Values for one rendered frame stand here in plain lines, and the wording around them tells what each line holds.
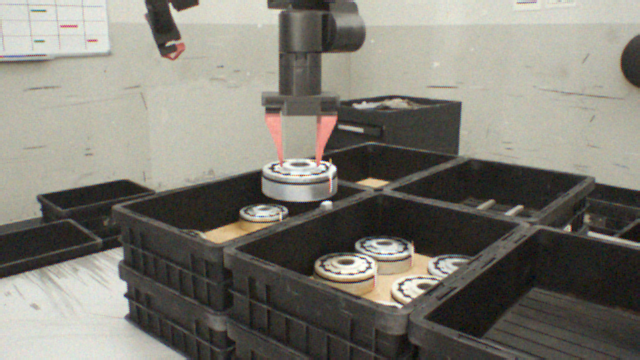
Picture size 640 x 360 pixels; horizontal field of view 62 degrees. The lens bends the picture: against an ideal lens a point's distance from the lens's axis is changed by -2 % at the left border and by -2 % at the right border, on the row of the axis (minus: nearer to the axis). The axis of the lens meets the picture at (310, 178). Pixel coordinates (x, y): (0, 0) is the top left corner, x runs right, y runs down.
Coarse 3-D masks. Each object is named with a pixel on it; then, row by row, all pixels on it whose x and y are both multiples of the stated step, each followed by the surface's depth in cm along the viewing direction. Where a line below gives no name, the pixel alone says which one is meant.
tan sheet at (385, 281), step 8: (416, 256) 99; (424, 256) 99; (416, 264) 96; (424, 264) 96; (408, 272) 92; (416, 272) 92; (424, 272) 92; (384, 280) 89; (392, 280) 89; (376, 288) 87; (384, 288) 87; (368, 296) 84; (376, 296) 84; (384, 296) 84
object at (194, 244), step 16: (240, 176) 116; (176, 192) 104; (368, 192) 104; (112, 208) 95; (320, 208) 94; (128, 224) 92; (144, 224) 88; (160, 224) 86; (176, 240) 83; (192, 240) 80; (208, 240) 79; (240, 240) 80; (208, 256) 78
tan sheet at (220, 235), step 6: (234, 222) 117; (222, 228) 114; (228, 228) 114; (234, 228) 114; (240, 228) 114; (204, 234) 110; (210, 234) 110; (216, 234) 110; (222, 234) 110; (228, 234) 110; (234, 234) 110; (240, 234) 110; (210, 240) 107; (216, 240) 107; (222, 240) 107
